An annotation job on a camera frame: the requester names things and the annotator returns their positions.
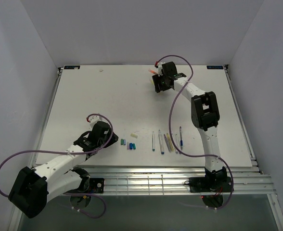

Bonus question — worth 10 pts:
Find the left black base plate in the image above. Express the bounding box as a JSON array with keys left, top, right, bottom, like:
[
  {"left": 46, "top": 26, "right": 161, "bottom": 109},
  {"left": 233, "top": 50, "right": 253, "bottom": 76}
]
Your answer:
[{"left": 67, "top": 178, "right": 105, "bottom": 193}]

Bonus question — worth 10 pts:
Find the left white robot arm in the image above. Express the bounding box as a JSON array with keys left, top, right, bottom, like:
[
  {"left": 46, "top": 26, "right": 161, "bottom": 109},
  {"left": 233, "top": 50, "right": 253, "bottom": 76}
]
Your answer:
[{"left": 8, "top": 121, "right": 118, "bottom": 218}]

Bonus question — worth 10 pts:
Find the blue cap white marker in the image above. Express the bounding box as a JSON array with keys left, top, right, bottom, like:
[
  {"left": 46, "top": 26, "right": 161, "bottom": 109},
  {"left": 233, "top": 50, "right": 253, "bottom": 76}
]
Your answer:
[{"left": 158, "top": 130, "right": 165, "bottom": 154}]

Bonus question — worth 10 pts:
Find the blue ballpoint pen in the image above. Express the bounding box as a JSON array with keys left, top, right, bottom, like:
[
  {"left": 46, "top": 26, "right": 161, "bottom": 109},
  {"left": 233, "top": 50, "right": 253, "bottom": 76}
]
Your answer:
[{"left": 179, "top": 126, "right": 183, "bottom": 150}]

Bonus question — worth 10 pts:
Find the purple cable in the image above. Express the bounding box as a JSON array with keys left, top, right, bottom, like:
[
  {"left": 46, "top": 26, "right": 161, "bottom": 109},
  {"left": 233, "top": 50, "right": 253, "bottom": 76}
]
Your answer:
[
  {"left": 0, "top": 113, "right": 114, "bottom": 219},
  {"left": 155, "top": 55, "right": 234, "bottom": 210}
]

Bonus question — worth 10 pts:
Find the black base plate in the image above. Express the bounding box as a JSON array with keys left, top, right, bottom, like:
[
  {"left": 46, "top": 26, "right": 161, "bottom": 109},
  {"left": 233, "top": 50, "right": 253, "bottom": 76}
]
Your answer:
[
  {"left": 67, "top": 178, "right": 105, "bottom": 193},
  {"left": 184, "top": 177, "right": 233, "bottom": 193}
]

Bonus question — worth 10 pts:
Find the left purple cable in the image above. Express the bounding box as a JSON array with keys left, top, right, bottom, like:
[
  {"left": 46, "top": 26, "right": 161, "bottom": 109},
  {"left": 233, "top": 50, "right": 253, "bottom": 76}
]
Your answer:
[{"left": 0, "top": 113, "right": 114, "bottom": 219}]

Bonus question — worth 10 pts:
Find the right blue corner label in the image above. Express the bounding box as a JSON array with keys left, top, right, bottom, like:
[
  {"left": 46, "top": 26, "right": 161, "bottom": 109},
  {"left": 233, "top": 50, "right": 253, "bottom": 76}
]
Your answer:
[{"left": 206, "top": 65, "right": 224, "bottom": 70}]

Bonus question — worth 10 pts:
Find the blue corner label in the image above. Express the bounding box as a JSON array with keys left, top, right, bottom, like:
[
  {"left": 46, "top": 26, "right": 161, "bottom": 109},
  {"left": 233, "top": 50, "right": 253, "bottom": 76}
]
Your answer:
[
  {"left": 64, "top": 65, "right": 80, "bottom": 70},
  {"left": 206, "top": 65, "right": 224, "bottom": 70}
]

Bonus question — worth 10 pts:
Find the yellow highlighter pen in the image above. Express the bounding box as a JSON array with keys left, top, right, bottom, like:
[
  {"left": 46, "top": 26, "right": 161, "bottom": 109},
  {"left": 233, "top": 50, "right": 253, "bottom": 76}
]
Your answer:
[{"left": 167, "top": 133, "right": 174, "bottom": 152}]

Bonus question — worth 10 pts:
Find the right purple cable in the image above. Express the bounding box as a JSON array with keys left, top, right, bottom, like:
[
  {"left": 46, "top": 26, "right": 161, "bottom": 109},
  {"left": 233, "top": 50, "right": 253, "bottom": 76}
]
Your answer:
[{"left": 155, "top": 55, "right": 234, "bottom": 210}]

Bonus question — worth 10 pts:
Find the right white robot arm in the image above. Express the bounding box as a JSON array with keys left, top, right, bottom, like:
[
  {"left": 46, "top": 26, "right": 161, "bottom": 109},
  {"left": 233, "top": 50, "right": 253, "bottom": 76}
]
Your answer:
[{"left": 153, "top": 62, "right": 233, "bottom": 194}]

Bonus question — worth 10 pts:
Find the aluminium frame rail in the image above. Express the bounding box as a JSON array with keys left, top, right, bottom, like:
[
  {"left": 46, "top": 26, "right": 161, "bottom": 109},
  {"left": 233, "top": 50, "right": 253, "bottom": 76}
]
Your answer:
[{"left": 79, "top": 166, "right": 276, "bottom": 196}]

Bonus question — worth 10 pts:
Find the lavender acrylic marker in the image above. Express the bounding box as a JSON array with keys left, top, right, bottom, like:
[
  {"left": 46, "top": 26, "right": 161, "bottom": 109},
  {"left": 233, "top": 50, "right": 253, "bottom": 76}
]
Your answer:
[{"left": 171, "top": 133, "right": 178, "bottom": 154}]

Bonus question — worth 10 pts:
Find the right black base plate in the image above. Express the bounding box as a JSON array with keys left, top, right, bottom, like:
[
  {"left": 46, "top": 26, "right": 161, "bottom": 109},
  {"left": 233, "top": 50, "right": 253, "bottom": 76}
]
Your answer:
[{"left": 184, "top": 177, "right": 233, "bottom": 193}]

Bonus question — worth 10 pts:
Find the left blue corner label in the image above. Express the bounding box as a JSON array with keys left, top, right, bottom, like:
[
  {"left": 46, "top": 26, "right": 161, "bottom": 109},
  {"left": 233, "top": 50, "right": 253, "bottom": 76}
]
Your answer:
[{"left": 64, "top": 65, "right": 80, "bottom": 70}]

